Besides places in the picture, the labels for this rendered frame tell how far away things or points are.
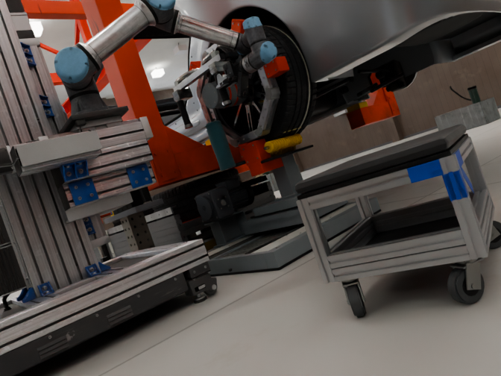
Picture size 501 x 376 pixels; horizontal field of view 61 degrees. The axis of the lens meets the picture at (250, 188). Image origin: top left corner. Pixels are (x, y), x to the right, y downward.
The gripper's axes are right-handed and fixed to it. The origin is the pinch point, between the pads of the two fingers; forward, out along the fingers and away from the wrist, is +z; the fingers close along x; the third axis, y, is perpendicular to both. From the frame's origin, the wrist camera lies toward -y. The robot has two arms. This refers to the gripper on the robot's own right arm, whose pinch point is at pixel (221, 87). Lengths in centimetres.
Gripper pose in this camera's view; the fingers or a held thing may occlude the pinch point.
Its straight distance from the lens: 203.6
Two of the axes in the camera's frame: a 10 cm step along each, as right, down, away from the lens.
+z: -6.4, 2.1, 7.4
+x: -7.0, 2.5, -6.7
